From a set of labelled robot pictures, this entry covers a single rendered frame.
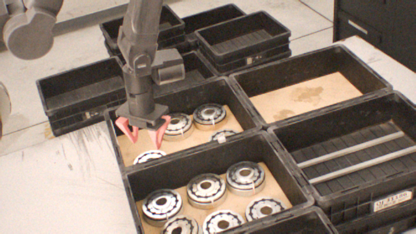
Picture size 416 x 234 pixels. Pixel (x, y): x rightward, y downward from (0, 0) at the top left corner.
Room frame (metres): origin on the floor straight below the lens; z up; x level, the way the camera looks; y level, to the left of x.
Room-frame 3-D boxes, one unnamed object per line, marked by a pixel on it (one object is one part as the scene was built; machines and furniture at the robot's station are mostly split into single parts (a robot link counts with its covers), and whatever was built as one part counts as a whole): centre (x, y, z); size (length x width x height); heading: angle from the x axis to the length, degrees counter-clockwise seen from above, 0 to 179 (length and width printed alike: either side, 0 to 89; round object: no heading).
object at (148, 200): (0.93, 0.15, 0.86); 0.10 x 0.10 x 0.01
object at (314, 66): (1.27, -0.31, 0.87); 0.40 x 0.30 x 0.11; 103
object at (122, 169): (1.18, 0.08, 0.92); 0.40 x 0.30 x 0.02; 103
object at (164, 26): (2.52, 0.27, 0.37); 0.40 x 0.30 x 0.45; 108
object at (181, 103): (1.18, 0.08, 0.87); 0.40 x 0.30 x 0.11; 103
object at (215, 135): (1.14, -0.04, 0.86); 0.10 x 0.10 x 0.01
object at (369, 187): (0.97, -0.38, 0.92); 0.40 x 0.30 x 0.02; 103
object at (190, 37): (2.64, -0.11, 0.31); 0.40 x 0.30 x 0.34; 108
